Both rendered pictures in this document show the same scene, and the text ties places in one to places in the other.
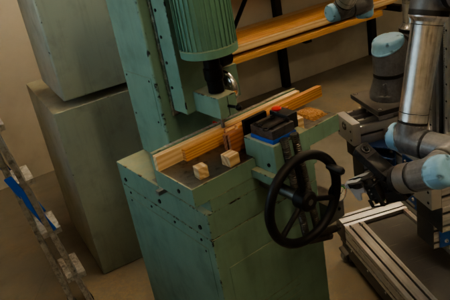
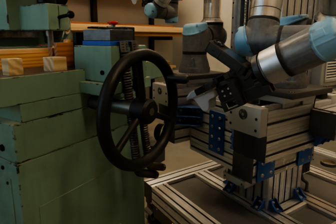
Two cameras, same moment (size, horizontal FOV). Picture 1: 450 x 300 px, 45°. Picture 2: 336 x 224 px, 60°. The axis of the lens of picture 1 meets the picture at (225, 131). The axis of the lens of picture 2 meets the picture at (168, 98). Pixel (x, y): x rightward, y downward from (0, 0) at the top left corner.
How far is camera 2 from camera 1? 0.93 m
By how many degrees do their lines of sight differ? 25
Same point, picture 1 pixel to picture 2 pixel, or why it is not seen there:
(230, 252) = (42, 184)
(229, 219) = (45, 138)
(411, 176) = (292, 48)
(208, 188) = (19, 86)
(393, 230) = (190, 189)
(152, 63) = not seen: outside the picture
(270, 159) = (104, 63)
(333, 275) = not seen: outside the picture
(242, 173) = (68, 83)
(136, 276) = not seen: outside the picture
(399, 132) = (253, 28)
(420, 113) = (276, 5)
